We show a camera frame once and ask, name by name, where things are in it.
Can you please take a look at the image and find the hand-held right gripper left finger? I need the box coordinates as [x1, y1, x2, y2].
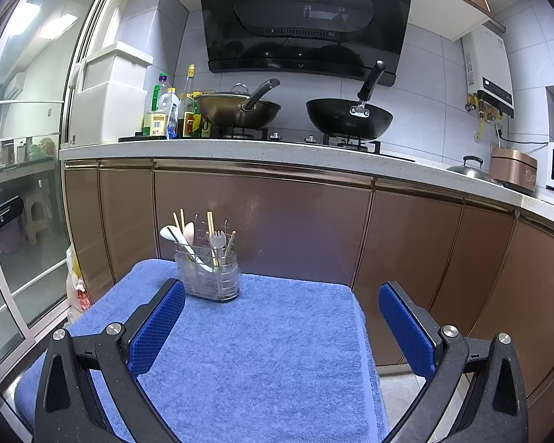
[33, 278, 188, 443]

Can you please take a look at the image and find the white kitchen countertop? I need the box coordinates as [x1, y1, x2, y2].
[59, 141, 554, 231]

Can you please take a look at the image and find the white air conditioner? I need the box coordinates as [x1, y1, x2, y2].
[2, 73, 27, 100]

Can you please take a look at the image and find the bronze wok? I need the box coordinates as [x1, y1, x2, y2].
[195, 78, 282, 129]

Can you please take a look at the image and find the blue towel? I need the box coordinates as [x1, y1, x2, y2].
[14, 258, 389, 443]

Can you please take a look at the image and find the metal pot lid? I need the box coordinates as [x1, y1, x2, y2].
[445, 156, 499, 184]

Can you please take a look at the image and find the plastic bag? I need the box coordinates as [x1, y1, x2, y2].
[65, 245, 92, 324]

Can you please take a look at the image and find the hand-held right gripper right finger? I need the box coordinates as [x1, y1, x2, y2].
[377, 279, 529, 443]

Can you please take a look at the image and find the black wok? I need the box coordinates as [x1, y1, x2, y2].
[305, 60, 394, 140]

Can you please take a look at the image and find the white plastic spoon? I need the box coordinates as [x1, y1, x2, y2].
[160, 225, 215, 273]

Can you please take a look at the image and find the black range hood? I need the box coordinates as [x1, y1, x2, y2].
[198, 0, 414, 87]

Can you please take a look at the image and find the copper rice cooker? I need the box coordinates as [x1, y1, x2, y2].
[489, 147, 538, 195]

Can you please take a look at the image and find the white plastic spork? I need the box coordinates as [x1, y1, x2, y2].
[210, 230, 227, 268]

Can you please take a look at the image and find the sliding glass door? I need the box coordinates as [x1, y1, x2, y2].
[0, 0, 121, 393]

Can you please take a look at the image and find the green-capped plastic bottle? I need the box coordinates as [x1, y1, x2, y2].
[143, 73, 172, 137]

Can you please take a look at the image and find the purple plastic bin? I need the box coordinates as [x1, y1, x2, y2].
[0, 214, 26, 254]

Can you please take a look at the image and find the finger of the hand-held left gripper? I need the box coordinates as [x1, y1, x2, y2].
[0, 192, 24, 231]

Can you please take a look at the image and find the clear plastic utensil holder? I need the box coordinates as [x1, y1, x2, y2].
[173, 214, 241, 303]

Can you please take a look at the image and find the brown kitchen base cabinet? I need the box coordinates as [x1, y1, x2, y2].
[62, 159, 554, 443]

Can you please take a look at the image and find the clear oil bottle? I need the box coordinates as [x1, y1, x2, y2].
[165, 87, 182, 140]

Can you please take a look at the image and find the black gas stove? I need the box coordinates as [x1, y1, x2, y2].
[117, 130, 416, 163]

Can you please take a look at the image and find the white water heater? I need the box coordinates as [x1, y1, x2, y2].
[462, 23, 515, 118]

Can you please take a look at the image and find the beige spoon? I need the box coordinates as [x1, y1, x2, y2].
[183, 221, 196, 259]

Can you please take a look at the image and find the plastic stool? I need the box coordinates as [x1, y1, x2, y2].
[22, 189, 56, 243]

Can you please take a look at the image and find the tall yellow-capped glass bottle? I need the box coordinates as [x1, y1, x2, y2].
[180, 65, 199, 138]

